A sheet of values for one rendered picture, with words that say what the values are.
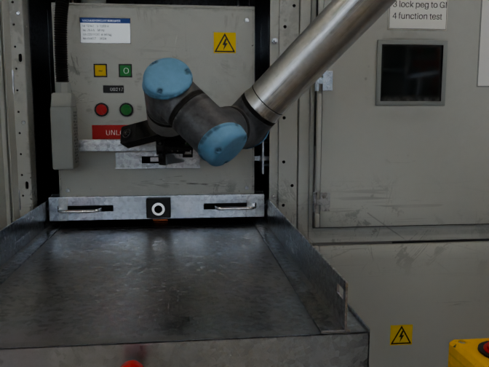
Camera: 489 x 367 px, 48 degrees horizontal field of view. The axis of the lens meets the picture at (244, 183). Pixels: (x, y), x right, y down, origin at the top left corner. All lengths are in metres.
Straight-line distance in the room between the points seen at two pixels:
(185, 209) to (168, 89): 0.47
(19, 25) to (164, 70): 0.49
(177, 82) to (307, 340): 0.52
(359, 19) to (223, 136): 0.32
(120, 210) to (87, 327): 0.66
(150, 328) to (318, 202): 0.73
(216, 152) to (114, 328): 0.37
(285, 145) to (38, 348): 0.83
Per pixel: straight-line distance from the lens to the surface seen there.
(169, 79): 1.02
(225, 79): 1.40
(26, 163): 1.41
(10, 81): 1.41
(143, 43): 1.41
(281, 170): 1.39
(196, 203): 1.41
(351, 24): 1.05
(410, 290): 1.53
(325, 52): 1.05
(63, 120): 1.32
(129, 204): 1.41
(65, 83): 1.34
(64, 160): 1.32
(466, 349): 0.62
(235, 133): 0.99
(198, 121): 0.99
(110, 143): 1.37
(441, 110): 1.48
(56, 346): 0.75
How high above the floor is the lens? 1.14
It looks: 8 degrees down
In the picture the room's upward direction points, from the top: straight up
